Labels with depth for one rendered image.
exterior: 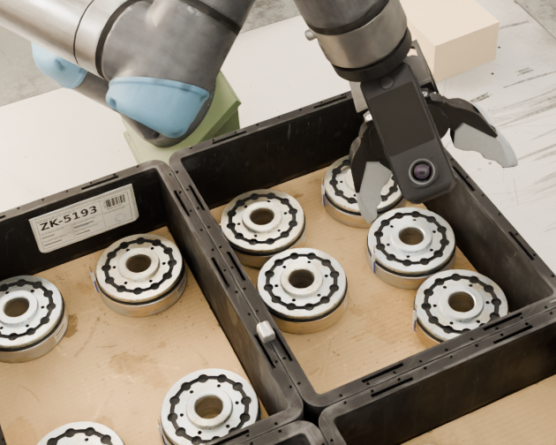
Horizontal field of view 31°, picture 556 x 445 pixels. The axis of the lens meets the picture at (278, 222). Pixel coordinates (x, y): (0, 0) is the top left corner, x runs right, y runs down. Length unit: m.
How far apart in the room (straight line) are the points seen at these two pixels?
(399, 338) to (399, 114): 0.36
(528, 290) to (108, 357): 0.47
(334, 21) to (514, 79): 0.90
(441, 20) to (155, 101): 0.90
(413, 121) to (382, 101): 0.03
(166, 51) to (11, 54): 2.21
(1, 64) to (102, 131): 1.41
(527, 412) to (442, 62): 0.71
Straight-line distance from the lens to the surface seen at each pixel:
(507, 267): 1.15
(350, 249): 1.23
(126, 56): 0.85
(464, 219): 1.20
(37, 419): 1.14
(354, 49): 0.82
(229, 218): 1.23
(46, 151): 1.61
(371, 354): 1.13
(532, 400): 1.12
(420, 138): 0.85
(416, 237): 1.22
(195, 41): 0.84
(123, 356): 1.16
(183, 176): 1.19
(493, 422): 1.10
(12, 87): 2.91
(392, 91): 0.86
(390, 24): 0.83
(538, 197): 1.49
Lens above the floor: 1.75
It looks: 47 degrees down
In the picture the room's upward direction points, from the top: 5 degrees counter-clockwise
